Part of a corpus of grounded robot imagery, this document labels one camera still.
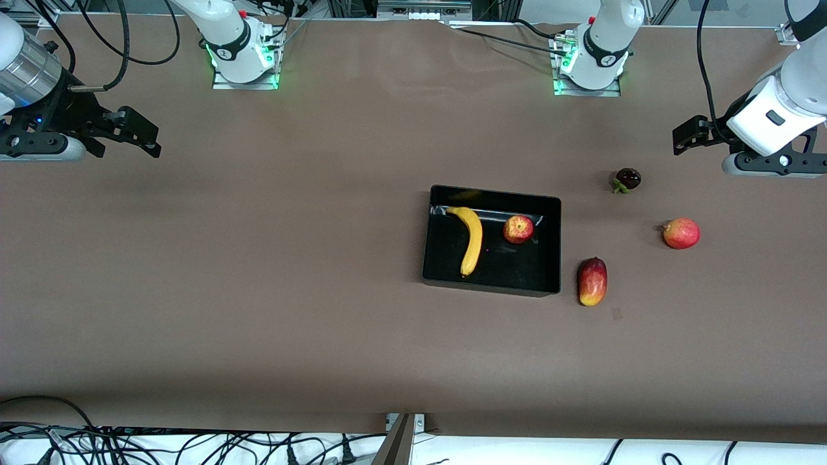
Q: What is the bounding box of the small red yellow apple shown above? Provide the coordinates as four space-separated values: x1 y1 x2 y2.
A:
503 214 536 245

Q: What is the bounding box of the black rectangular plastic tray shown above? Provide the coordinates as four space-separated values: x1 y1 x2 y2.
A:
421 185 562 298

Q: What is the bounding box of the yellow banana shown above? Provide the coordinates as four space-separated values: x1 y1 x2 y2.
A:
446 206 484 279

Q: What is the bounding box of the dark purple mangosteen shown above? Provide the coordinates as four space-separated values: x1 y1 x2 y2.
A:
612 167 643 194

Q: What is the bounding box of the red apple on table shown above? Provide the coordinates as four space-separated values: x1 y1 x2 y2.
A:
662 218 702 251

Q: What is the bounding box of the red yellow mango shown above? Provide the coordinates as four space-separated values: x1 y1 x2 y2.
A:
578 256 609 307

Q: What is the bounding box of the white power strip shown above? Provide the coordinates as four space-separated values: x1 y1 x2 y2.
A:
377 0 474 21

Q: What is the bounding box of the dark metal beam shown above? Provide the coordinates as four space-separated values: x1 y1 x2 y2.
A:
371 413 415 465

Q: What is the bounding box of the black looping arm cable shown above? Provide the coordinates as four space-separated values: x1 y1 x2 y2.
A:
76 0 181 66

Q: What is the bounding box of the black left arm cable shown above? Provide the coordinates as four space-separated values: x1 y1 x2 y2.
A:
696 0 732 140

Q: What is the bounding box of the thick black gripper cable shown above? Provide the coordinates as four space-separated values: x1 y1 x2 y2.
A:
68 0 131 93

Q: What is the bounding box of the thin black cable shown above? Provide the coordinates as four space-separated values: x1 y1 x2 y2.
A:
26 0 77 73

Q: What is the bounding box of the long arcing black cable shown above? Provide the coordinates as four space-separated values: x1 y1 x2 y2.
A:
0 395 99 432

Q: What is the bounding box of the small metal table bracket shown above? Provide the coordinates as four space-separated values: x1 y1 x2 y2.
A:
386 413 426 433

